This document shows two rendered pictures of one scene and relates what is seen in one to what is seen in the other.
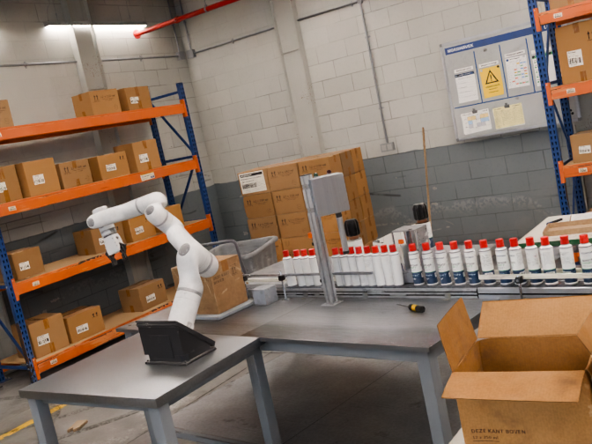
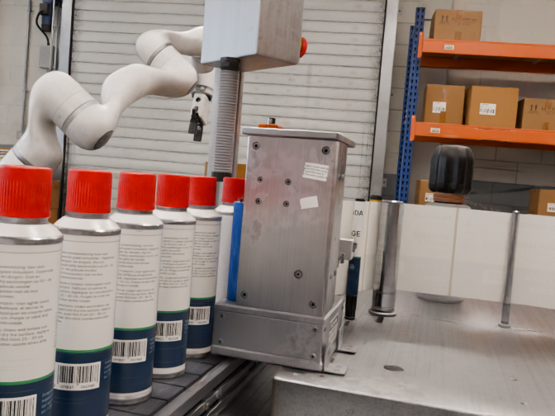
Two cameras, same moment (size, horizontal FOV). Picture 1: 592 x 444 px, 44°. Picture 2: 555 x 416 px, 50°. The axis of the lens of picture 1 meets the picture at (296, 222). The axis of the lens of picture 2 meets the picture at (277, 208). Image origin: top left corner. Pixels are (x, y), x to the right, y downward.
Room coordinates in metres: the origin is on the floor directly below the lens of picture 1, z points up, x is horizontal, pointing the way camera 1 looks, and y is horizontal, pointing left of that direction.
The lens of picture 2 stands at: (3.17, -1.16, 1.09)
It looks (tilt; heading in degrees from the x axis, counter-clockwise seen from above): 3 degrees down; 62
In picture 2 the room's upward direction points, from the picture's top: 5 degrees clockwise
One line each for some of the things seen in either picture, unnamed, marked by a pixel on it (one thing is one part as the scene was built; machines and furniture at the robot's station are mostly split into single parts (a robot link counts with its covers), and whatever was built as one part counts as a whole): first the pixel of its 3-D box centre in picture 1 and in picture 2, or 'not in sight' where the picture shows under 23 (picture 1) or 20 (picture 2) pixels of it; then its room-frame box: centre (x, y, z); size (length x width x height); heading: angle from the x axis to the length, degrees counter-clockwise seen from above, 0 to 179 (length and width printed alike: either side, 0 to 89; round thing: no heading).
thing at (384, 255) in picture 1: (387, 265); not in sight; (3.53, -0.40, 0.98); 0.05 x 0.05 x 0.20
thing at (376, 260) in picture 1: (378, 265); not in sight; (3.56, -0.36, 0.98); 0.05 x 0.05 x 0.20
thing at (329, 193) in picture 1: (328, 194); (253, 11); (3.61, -0.18, 1.38); 0.17 x 0.10 x 0.19; 102
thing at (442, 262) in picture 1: (442, 263); (130, 285); (3.31, -0.63, 0.98); 0.05 x 0.05 x 0.20
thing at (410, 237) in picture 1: (413, 254); (288, 243); (3.53, -0.53, 1.01); 0.14 x 0.13 x 0.26; 47
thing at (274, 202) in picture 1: (312, 223); not in sight; (7.71, -0.17, 0.70); 1.20 x 0.82 x 1.39; 60
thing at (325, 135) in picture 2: (409, 228); (301, 137); (3.53, -0.54, 1.14); 0.14 x 0.11 x 0.01; 47
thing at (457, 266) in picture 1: (456, 262); (82, 299); (3.26, -0.68, 0.98); 0.05 x 0.05 x 0.20
